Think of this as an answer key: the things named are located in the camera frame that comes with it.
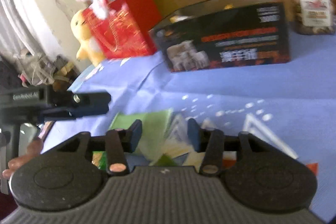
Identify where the blue tablecloth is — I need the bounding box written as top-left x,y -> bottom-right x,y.
45,32 -> 335,221

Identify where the dark green snack packet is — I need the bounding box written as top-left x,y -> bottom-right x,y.
149,154 -> 187,166

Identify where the black sheep print box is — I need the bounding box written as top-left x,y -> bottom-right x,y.
149,0 -> 290,72

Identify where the green cracker pack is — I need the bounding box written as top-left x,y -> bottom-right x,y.
92,151 -> 106,170

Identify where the yellow chick plush toy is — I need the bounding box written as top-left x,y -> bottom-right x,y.
71,10 -> 106,67

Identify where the red gift bag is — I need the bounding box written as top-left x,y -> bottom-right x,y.
83,0 -> 162,59

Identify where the red orange snack packet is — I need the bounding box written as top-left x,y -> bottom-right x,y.
306,162 -> 318,176

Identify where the person left hand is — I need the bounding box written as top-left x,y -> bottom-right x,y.
2,137 -> 44,180

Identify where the light green wafer pack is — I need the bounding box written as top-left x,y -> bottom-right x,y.
109,108 -> 173,161

